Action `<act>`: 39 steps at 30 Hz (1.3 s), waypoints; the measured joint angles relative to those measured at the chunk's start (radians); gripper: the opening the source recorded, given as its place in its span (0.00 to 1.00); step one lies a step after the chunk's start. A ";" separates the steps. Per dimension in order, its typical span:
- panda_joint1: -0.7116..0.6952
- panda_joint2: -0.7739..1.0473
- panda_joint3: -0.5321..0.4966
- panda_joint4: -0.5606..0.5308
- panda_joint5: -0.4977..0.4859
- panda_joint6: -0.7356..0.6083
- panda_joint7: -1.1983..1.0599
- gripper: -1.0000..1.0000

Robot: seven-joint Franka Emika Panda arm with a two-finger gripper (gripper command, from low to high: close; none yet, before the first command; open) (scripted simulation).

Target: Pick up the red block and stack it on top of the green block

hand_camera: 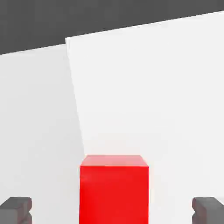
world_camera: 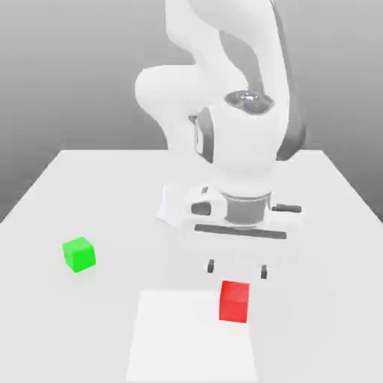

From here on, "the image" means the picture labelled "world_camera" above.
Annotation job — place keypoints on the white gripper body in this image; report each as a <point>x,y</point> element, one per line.
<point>239,239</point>

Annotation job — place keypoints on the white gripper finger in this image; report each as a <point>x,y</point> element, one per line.
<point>263,271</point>
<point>211,266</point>

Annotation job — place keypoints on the small green cube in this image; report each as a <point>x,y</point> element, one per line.
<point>79,254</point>

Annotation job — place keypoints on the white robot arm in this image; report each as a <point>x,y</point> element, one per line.
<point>239,143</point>

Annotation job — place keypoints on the small red cube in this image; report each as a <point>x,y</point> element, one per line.
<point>234,302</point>

